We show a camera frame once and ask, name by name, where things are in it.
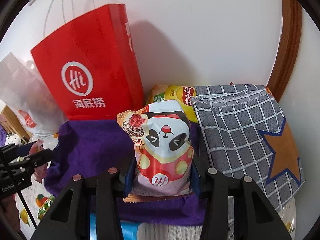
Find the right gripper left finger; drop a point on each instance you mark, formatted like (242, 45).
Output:
(68, 216)

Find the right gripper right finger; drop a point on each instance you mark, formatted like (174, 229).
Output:
(255, 217)

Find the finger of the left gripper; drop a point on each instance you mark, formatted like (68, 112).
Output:
(28, 165)
(12, 151)

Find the panda snack packet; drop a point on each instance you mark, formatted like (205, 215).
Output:
(162, 142)

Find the wooden furniture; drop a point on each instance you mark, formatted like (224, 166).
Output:
(11, 124)

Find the fruit print tablecloth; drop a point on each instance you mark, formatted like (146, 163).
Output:
(36, 194)

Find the purple towel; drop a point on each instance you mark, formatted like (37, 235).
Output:
(91, 147)

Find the blue tissue pack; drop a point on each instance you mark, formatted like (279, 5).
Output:
(109, 226)

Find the white plastic Miniso bag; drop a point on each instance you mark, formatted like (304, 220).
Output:
(25, 93)

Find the grey checked star cloth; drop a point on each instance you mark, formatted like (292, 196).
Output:
(247, 134)

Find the red paper shopping bag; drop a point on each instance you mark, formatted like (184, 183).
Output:
(89, 65)

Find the yellow chips bag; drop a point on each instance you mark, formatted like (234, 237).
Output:
(182, 94)

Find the brown wooden door frame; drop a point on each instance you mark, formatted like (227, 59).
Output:
(288, 48)

